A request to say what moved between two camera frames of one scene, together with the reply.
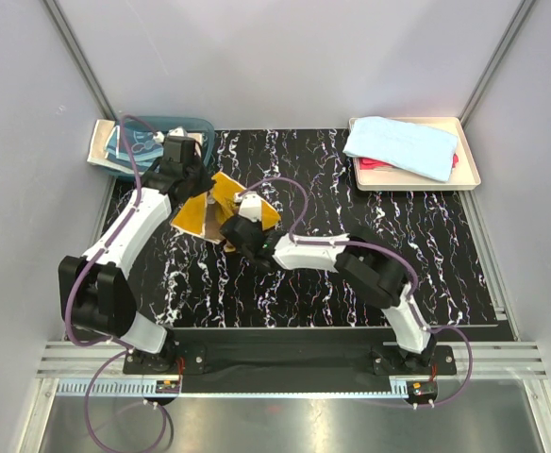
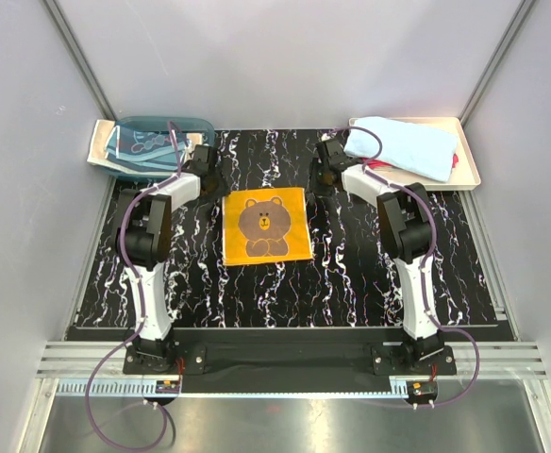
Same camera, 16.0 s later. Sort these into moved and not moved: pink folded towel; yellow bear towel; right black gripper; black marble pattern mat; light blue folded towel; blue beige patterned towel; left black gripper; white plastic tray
Moved: yellow bear towel; right black gripper; left black gripper
Not moved: white plastic tray; black marble pattern mat; light blue folded towel; blue beige patterned towel; pink folded towel
